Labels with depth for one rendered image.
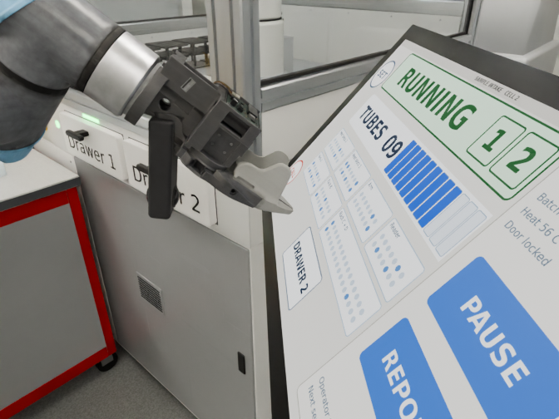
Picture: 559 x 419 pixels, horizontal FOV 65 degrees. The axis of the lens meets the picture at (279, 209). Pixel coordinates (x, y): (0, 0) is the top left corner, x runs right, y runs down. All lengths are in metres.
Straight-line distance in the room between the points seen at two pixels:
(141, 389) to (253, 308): 0.84
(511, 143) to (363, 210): 0.14
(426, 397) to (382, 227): 0.15
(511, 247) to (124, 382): 1.56
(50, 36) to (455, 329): 0.40
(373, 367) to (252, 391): 0.82
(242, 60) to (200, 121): 0.25
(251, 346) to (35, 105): 0.68
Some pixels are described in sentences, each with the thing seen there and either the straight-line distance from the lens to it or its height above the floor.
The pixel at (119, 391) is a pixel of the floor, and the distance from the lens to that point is 1.71.
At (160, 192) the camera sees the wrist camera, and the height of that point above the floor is 1.05.
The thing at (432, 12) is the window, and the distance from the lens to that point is 1.25.
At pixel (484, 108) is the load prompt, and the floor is 1.17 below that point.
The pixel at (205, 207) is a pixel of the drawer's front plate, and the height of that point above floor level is 0.86.
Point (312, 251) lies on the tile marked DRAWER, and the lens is 0.44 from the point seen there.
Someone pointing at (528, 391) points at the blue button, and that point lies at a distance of 0.24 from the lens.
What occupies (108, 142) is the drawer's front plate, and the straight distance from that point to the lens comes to 1.11.
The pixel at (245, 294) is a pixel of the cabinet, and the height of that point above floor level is 0.68.
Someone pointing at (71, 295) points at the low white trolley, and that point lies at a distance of 1.49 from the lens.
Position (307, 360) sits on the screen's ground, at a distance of 0.36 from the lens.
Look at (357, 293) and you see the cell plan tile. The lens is 0.35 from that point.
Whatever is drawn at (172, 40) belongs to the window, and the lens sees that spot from 0.86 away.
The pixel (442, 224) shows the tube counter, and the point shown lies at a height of 1.11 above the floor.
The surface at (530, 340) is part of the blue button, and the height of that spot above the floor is 1.11.
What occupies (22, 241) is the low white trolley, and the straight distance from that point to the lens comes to 1.36.
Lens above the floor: 1.26
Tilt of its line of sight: 29 degrees down
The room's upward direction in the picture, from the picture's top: straight up
